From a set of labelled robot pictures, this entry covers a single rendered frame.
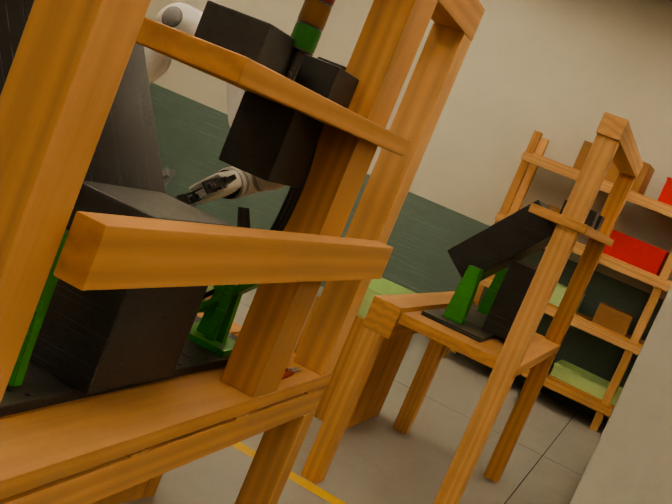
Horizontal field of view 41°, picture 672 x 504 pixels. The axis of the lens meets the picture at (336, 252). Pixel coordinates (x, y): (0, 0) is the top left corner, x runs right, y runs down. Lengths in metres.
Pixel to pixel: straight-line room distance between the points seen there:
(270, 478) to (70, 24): 1.68
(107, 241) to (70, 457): 0.42
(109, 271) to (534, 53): 7.98
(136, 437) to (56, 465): 0.22
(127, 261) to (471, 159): 7.81
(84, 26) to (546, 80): 7.98
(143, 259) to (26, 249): 0.19
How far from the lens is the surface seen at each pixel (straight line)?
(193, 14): 2.47
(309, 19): 1.63
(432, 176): 9.00
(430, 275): 8.95
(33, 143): 1.11
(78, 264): 1.18
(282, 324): 1.99
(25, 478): 1.39
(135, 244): 1.23
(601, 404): 8.11
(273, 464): 2.52
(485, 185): 8.87
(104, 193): 1.63
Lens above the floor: 1.49
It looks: 7 degrees down
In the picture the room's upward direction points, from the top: 22 degrees clockwise
